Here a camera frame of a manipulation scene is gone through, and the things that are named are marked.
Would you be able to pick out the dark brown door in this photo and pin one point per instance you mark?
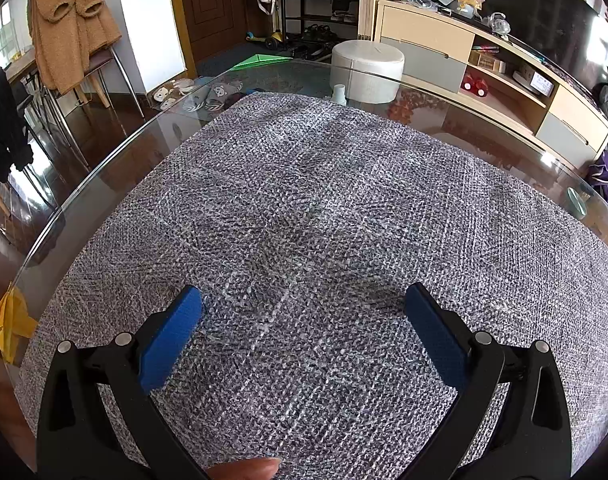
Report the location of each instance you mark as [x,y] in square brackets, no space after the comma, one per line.
[213,5]

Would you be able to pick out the whiteboard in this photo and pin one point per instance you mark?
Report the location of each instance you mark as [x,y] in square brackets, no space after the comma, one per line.
[151,35]

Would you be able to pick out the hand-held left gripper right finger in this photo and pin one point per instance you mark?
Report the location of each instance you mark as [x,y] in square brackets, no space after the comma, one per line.
[436,337]

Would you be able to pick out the black jacket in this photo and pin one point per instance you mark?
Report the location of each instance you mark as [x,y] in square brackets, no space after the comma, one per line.
[3,120]

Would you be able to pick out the grey animal slipper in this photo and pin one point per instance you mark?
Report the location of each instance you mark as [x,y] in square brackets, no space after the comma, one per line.
[222,95]
[194,102]

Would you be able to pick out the black shoe rack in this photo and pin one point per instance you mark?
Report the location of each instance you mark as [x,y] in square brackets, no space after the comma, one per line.
[324,35]

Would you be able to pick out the green paper plane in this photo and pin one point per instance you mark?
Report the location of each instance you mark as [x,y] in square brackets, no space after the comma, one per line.
[256,61]

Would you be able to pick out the brown fleece robe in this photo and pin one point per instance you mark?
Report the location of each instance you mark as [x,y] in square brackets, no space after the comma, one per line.
[63,35]

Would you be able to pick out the small white cup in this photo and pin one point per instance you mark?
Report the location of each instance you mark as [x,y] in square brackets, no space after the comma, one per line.
[340,96]

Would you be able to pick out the beige television cabinet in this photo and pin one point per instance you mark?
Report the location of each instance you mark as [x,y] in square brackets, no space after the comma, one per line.
[424,35]

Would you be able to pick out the black flat television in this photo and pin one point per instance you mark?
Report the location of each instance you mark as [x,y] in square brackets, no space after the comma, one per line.
[544,20]

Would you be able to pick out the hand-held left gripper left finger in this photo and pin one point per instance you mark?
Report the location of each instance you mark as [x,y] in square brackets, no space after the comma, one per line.
[171,340]

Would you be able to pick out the person's left hand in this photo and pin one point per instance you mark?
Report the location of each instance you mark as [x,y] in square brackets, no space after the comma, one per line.
[249,469]

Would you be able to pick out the child scooter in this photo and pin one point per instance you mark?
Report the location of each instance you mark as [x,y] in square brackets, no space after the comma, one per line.
[274,37]

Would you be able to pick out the white round stool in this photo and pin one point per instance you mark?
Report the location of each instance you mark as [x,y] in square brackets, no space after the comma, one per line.
[366,70]

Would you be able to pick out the brown box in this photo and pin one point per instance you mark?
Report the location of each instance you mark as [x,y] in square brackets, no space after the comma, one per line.
[486,61]

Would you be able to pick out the beige folding screen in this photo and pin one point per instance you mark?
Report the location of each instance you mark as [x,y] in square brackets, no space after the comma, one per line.
[374,0]

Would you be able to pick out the white box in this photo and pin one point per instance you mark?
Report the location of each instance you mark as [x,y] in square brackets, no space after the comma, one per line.
[534,81]

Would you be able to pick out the red toy car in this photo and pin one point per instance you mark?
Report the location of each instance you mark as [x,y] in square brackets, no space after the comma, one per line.
[474,85]

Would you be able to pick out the large grey woven table mat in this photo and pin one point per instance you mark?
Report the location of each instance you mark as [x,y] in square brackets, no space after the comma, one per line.
[309,240]

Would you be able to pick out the clear plastic bag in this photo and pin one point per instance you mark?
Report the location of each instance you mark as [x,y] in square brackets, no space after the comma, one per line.
[496,25]

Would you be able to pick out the white animal slipper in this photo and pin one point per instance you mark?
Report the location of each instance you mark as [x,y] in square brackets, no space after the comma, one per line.
[179,87]
[162,97]

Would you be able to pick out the metal leg chair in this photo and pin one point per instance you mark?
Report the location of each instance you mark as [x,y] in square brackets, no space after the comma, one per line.
[101,58]

